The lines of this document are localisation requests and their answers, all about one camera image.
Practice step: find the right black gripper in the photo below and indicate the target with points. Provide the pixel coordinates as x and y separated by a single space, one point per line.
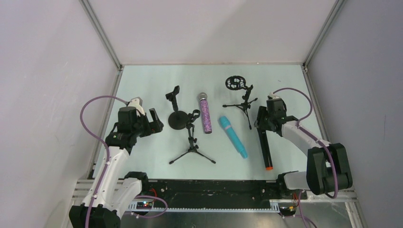
264 122

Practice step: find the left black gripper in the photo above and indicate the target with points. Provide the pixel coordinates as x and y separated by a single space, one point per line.
147 122

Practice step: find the black microphone orange end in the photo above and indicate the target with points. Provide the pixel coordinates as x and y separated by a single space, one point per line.
265 149

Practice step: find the blue toy microphone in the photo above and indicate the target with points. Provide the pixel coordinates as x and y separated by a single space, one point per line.
227 127

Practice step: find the black tripod mic stand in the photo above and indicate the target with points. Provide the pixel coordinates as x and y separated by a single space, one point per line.
193 148

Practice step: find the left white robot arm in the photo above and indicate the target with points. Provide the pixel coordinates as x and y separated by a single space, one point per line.
104 206

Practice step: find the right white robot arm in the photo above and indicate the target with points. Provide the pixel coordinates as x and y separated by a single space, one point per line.
328 169

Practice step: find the round base mic stand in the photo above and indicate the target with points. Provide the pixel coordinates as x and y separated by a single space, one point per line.
177 119

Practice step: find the purple glitter microphone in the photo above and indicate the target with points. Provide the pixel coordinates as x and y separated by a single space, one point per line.
205 113

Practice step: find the left circuit board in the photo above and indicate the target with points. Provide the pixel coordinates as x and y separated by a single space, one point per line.
144 205

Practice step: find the circuit board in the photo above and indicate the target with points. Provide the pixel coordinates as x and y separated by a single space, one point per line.
287 211
144 205

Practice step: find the right circuit board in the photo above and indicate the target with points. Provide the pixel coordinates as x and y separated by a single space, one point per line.
287 211

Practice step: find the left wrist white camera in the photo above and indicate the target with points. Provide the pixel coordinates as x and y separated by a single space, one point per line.
137 103

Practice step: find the wrist white camera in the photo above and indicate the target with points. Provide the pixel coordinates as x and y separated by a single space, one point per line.
137 103
274 96

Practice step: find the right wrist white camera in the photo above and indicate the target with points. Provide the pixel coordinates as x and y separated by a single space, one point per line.
274 96

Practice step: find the shock mount tripod stand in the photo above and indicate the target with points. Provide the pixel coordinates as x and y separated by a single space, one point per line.
239 83

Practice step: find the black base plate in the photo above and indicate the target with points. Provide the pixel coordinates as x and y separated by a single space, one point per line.
219 194

